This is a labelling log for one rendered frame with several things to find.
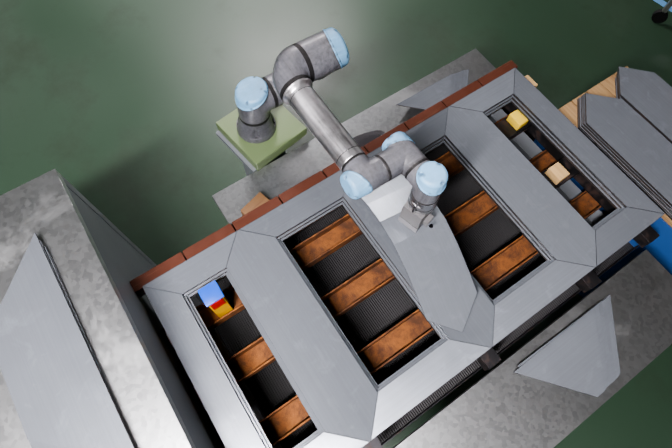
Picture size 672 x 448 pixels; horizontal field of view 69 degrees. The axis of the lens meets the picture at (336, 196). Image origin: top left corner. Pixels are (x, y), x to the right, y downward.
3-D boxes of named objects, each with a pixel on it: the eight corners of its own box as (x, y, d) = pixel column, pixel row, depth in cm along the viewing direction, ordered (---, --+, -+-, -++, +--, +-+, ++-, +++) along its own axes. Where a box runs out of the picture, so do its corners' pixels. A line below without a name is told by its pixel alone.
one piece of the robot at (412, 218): (432, 222, 126) (420, 243, 141) (451, 198, 129) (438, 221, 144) (402, 200, 128) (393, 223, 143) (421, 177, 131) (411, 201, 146)
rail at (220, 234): (512, 76, 198) (518, 66, 192) (141, 296, 157) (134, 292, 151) (506, 69, 199) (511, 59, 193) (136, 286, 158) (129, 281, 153)
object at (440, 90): (487, 88, 205) (490, 82, 202) (413, 131, 195) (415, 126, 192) (468, 68, 210) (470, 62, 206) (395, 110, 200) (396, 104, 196)
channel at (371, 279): (576, 156, 193) (582, 149, 188) (198, 412, 151) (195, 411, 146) (562, 141, 196) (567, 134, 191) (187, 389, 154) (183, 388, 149)
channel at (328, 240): (541, 120, 200) (546, 113, 195) (170, 356, 158) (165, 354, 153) (527, 106, 202) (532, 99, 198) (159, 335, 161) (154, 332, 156)
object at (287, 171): (504, 83, 210) (506, 79, 208) (239, 240, 178) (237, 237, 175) (473, 53, 217) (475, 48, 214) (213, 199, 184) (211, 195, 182)
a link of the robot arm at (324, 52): (255, 81, 181) (294, 38, 130) (290, 65, 185) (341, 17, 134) (271, 111, 183) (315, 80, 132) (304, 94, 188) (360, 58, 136)
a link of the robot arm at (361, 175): (252, 52, 130) (358, 189, 114) (287, 36, 133) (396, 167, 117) (256, 80, 140) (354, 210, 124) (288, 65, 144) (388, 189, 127)
